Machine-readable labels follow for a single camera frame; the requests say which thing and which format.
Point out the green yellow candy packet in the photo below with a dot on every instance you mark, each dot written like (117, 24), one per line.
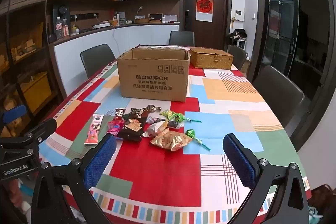
(169, 115)

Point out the green lollipop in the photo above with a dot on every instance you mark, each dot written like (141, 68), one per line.
(190, 133)
(179, 117)

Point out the clear water bottle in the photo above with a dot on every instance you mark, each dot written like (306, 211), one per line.
(58, 29)

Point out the dark brown door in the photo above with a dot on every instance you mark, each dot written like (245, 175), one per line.
(220, 8)

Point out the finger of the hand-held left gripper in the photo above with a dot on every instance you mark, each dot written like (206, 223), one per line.
(39, 130)
(14, 112)

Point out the red label water bottle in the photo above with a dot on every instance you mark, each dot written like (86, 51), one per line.
(65, 27)

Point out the black cookie snack packet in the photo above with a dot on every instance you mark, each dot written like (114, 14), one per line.
(132, 125)

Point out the woven counter tray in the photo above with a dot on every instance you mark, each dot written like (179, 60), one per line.
(142, 20)

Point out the dark grey dining chair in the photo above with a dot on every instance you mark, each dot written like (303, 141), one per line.
(278, 95)
(237, 56)
(97, 58)
(181, 38)

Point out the brown cardboard box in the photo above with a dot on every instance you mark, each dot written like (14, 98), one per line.
(153, 77)

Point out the white desk lamp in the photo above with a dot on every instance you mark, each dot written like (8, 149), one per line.
(139, 9)

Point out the colourful patchwork tablecloth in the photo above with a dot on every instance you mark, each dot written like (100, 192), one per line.
(160, 171)

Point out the black coffee machine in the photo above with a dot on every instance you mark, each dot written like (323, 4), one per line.
(61, 11)

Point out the black framed glass door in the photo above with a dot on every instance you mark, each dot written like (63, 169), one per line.
(279, 24)

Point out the small red white snack packet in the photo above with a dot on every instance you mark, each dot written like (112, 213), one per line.
(119, 113)

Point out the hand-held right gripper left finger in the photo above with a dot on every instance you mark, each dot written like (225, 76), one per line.
(101, 158)

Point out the white shoe rack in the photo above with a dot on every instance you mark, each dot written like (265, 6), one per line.
(240, 41)

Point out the white flat counter tray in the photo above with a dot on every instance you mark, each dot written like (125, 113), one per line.
(100, 25)

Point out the woven wicker lidded box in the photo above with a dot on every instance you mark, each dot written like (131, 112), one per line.
(211, 58)

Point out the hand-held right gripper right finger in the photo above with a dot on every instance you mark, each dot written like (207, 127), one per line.
(240, 163)

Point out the dark brown snack packet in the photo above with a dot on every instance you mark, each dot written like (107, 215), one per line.
(152, 108)

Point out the magenta snack packet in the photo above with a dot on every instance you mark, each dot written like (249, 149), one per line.
(114, 128)

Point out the red white wall calendar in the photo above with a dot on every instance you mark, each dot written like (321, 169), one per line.
(204, 5)

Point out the gold snack packet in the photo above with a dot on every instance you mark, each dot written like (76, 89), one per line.
(170, 140)

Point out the white plastic fruit basket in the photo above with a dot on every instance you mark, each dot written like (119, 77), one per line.
(168, 47)

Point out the white wall intercom panel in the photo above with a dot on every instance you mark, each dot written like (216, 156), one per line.
(239, 15)

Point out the long pink snack packet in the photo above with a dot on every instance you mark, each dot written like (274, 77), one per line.
(94, 129)

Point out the small dark snack packet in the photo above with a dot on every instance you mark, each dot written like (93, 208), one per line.
(173, 124)

